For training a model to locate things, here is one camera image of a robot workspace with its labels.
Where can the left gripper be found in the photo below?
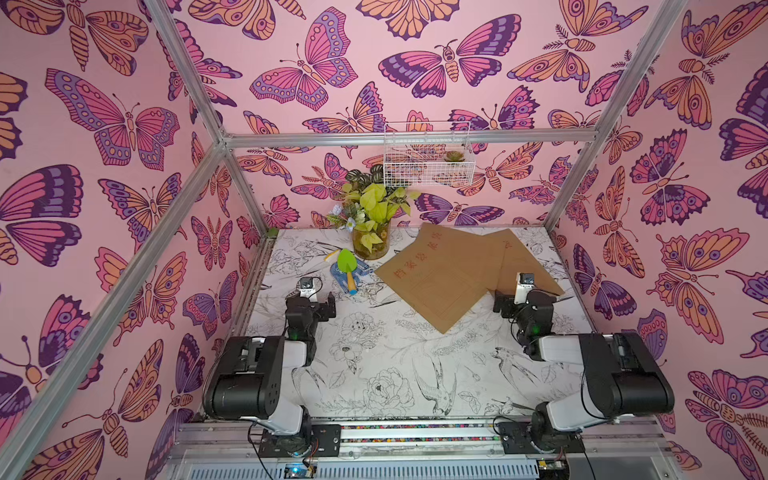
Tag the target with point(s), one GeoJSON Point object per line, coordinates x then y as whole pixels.
{"type": "Point", "coordinates": [321, 310]}

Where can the kraft file bag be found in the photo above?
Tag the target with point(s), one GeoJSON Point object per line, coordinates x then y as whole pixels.
{"type": "Point", "coordinates": [510, 258]}
{"type": "Point", "coordinates": [445, 271]}

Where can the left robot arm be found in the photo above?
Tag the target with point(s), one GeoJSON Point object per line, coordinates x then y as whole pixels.
{"type": "Point", "coordinates": [246, 384]}

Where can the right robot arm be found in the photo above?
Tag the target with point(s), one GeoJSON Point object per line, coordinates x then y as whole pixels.
{"type": "Point", "coordinates": [619, 374]}

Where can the glass vase with plants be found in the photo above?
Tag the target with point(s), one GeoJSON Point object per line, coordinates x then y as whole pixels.
{"type": "Point", "coordinates": [366, 209]}

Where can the green item in basket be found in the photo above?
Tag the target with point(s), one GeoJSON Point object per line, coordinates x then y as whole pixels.
{"type": "Point", "coordinates": [454, 156]}

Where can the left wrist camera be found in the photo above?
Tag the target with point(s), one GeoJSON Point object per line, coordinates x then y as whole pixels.
{"type": "Point", "coordinates": [309, 287]}

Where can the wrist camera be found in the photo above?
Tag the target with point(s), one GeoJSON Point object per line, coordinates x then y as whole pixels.
{"type": "Point", "coordinates": [525, 284]}
{"type": "Point", "coordinates": [309, 287]}

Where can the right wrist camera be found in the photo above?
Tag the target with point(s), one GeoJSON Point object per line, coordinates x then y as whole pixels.
{"type": "Point", "coordinates": [525, 284]}

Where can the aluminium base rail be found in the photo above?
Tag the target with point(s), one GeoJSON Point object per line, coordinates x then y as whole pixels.
{"type": "Point", "coordinates": [462, 448]}

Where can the white wire basket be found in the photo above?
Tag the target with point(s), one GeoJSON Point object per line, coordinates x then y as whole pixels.
{"type": "Point", "coordinates": [415, 157]}

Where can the aluminium frame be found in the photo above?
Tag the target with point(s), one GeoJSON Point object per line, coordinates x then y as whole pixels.
{"type": "Point", "coordinates": [25, 442]}

